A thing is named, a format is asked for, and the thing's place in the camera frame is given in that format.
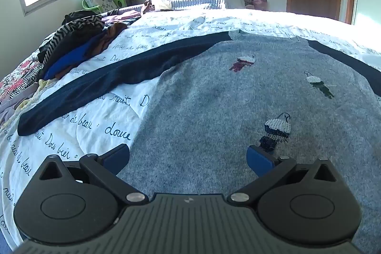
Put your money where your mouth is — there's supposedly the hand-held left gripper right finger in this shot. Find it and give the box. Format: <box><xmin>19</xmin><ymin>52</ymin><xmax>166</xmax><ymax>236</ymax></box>
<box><xmin>229</xmin><ymin>145</ymin><xmax>342</xmax><ymax>204</ymax></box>

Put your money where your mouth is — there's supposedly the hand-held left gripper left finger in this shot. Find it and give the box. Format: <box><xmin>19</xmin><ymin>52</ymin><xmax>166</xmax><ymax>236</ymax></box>
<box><xmin>36</xmin><ymin>143</ymin><xmax>149</xmax><ymax>206</ymax></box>

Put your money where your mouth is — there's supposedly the grey sweater with navy sleeves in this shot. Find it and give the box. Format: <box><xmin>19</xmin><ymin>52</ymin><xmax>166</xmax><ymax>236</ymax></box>
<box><xmin>17</xmin><ymin>29</ymin><xmax>381</xmax><ymax>237</ymax></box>

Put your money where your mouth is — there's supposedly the white script-print quilt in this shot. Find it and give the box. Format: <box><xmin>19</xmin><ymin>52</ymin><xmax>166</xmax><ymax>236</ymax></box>
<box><xmin>0</xmin><ymin>8</ymin><xmax>381</xmax><ymax>249</ymax></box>

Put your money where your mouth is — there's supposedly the pale yellow garment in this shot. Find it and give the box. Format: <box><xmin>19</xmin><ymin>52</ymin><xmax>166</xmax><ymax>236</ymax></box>
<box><xmin>18</xmin><ymin>78</ymin><xmax>58</xmax><ymax>112</ymax></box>

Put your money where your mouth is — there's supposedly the blue garment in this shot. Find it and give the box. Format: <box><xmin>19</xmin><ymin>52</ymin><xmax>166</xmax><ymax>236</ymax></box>
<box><xmin>45</xmin><ymin>37</ymin><xmax>105</xmax><ymax>80</ymax></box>

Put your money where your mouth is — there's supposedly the red black floral sheet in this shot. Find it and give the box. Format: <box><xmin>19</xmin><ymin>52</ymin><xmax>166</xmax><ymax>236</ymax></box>
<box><xmin>0</xmin><ymin>56</ymin><xmax>45</xmax><ymax>112</ymax></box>

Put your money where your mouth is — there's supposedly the zebra striped garment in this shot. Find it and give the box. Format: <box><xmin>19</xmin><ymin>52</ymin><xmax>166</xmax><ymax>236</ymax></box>
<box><xmin>37</xmin><ymin>17</ymin><xmax>105</xmax><ymax>65</ymax></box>

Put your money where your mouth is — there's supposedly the purple garment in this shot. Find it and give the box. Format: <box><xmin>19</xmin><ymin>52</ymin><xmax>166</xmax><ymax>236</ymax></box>
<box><xmin>100</xmin><ymin>10</ymin><xmax>143</xmax><ymax>27</ymax></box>

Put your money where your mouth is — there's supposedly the black garment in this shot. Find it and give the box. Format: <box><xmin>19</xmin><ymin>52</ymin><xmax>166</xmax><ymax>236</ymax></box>
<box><xmin>61</xmin><ymin>10</ymin><xmax>100</xmax><ymax>25</ymax></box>

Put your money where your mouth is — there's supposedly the green plastic stool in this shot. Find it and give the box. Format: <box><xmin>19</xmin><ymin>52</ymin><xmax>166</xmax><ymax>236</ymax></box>
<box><xmin>82</xmin><ymin>0</ymin><xmax>126</xmax><ymax>12</ymax></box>

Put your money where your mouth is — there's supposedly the cream garment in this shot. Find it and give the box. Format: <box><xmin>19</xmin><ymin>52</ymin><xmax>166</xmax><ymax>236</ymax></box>
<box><xmin>152</xmin><ymin>0</ymin><xmax>174</xmax><ymax>11</ymax></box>

